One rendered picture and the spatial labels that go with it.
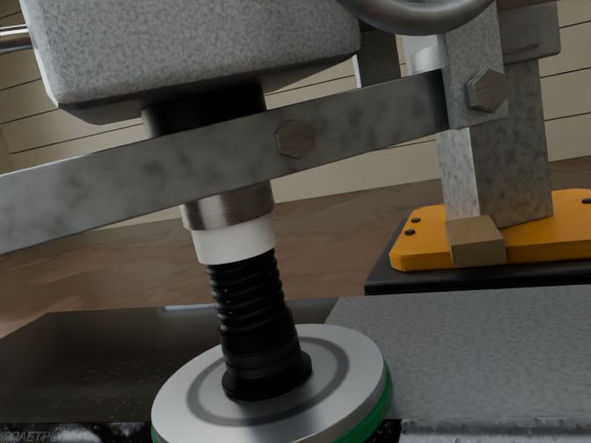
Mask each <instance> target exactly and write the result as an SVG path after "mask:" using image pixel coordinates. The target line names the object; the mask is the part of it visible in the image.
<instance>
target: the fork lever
mask: <svg viewBox="0 0 591 443"><path fill-rule="evenodd" d="M467 90H468V96H469V101H470V107H473V108H475V109H478V110H480V111H482V112H485V113H494V112H495V111H496V110H497V109H498V108H499V107H500V106H501V105H502V103H503V102H504V101H505V100H506V99H507V98H508V95H507V84H506V78H505V75H504V74H501V73H500V72H497V71H495V70H492V69H489V68H484V69H481V70H480V71H479V72H478V73H477V74H476V75H475V76H474V77H473V78H472V79H471V80H470V81H469V82H468V83H467ZM450 129H451V128H450V127H449V118H448V112H447V106H446V99H445V92H444V86H443V80H442V73H441V68H440V69H434V70H430V71H427V72H422V73H419V74H415V75H411V76H405V77H401V78H398V79H393V80H390V81H386V82H382V83H379V84H372V85H369V86H364V87H361V88H357V89H353V90H350V91H343V92H340V93H335V94H332V95H328V96H324V97H321V98H314V99H311V100H306V101H303V102H299V103H295V104H292V105H285V106H282V107H277V108H274V109H270V110H266V111H263V112H259V113H253V114H248V115H245V116H241V117H237V118H234V119H230V120H224V121H219V122H216V123H212V124H208V125H205V126H201V127H195V128H190V129H187V130H183V131H179V132H176V133H172V134H166V135H161V136H158V137H154V138H150V139H147V140H143V141H139V142H132V143H129V144H125V145H121V146H118V147H114V148H110V149H103V150H100V151H96V152H92V153H89V154H85V155H81V156H74V157H71V158H67V159H63V160H60V161H56V162H52V163H45V164H42V165H38V166H34V167H31V168H27V169H23V170H19V171H13V172H9V173H5V174H2V175H0V256H1V255H4V254H8V253H11V252H14V251H20V250H23V249H26V248H30V247H33V246H36V245H39V244H43V243H48V242H52V241H54V240H58V239H61V238H64V237H67V236H73V235H76V234H80V233H83V232H86V231H89V230H93V229H98V228H102V227H105V226H108V225H111V224H115V223H118V222H124V221H126V220H130V219H133V218H136V217H140V216H143V215H146V214H152V213H155V212H158V211H162V210H165V209H168V208H171V207H176V206H180V205H184V204H186V203H190V202H193V201H196V200H202V199H206V198H208V197H212V196H215V195H218V194H221V193H225V192H230V191H234V190H236V189H240V188H243V187H247V186H250V185H256V184H258V183H262V182H265V181H268V180H272V179H275V178H280V177H284V176H287V175H290V174H294V173H297V172H300V171H306V170H308V169H312V168H316V167H318V166H322V165H325V164H329V163H334V162H338V161H340V160H344V159H347V158H350V157H353V156H359V155H362V154H366V153H368V152H372V151H375V150H379V149H384V148H388V147H390V146H394V145H397V144H400V143H404V142H409V141H412V140H416V139H419V138H422V137H426V136H429V135H432V134H438V133H440V132H444V131H448V130H450Z"/></svg>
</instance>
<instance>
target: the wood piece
mask: <svg viewBox="0 0 591 443"><path fill-rule="evenodd" d="M444 225H445V230H446V237H447V242H448V246H449V252H450V256H451V259H452V263H453V266H454V269H456V268H464V267H472V266H480V265H493V264H501V263H506V262H507V255H506V248H505V240H504V238H503V236H502V235H501V233H500V232H499V230H498V229H497V227H496V226H495V224H494V223H493V220H492V219H491V217H490V216H489V214H488V215H481V216H475V217H469V218H463V219H456V220H450V221H445V222H444Z"/></svg>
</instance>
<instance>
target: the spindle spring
mask: <svg viewBox="0 0 591 443"><path fill-rule="evenodd" d="M274 253H275V250H274V248H272V249H271V250H269V251H266V252H264V253H262V254H260V255H259V256H257V257H256V258H253V259H251V260H248V261H246V262H243V263H241V264H237V265H231V266H226V267H221V265H227V264H232V263H236V262H239V261H236V262H231V263H226V264H219V265H208V267H207V269H206V272H207V275H209V276H211V277H210V278H209V283H208V284H209V285H210V286H211V287H212V288H213V290H212V295H213V297H214V298H215V307H216V308H217V309H218V312H217V317H218V319H219V320H220V321H222V322H223V323H222V324H221V328H220V329H221V330H223V331H225V332H228V333H246V332H251V331H256V330H261V329H264V328H266V327H268V326H270V325H272V324H274V323H276V322H277V321H279V320H280V319H281V318H282V317H283V316H284V315H285V313H286V311H287V303H286V302H285V301H284V298H285V294H284V292H283V290H282V289H281V288H282V282H281V280H280V279H279V276H280V271H279V269H278V268H277V259H276V257H275V256H274ZM260 266H263V267H262V268H260V269H258V270H257V271H254V272H251V273H248V274H246V275H243V276H239V277H236V278H231V279H226V280H224V277H229V276H234V275H238V274H241V273H244V272H249V271H251V270H253V269H256V268H258V267H260ZM269 273H270V274H269ZM264 277H265V279H263V280H262V281H260V282H258V283H256V284H253V285H251V286H248V287H243V288H239V289H236V290H230V291H225V290H227V289H228V288H234V287H241V286H244V285H248V284H251V283H252V282H255V281H257V280H261V279H262V278H264ZM266 289H268V290H267V291H266V292H265V293H263V294H260V295H257V296H255V297H252V298H250V299H247V300H243V301H236V302H226V301H234V300H239V299H243V298H246V297H249V296H252V295H255V294H258V293H260V292H262V291H265V290H266ZM267 301H270V302H269V303H267V304H265V305H264V306H261V307H259V308H257V309H253V310H250V311H246V312H243V313H236V314H228V313H229V312H237V311H242V310H246V309H251V308H254V307H257V306H259V305H261V304H263V303H265V302H267ZM273 311H274V312H273ZM272 312H273V314H271V315H270V316H267V317H265V318H263V319H260V320H258V321H256V322H253V323H247V324H241V325H231V324H229V323H245V322H250V321H252V320H256V319H258V318H261V317H263V316H266V315H268V314H270V313H272Z"/></svg>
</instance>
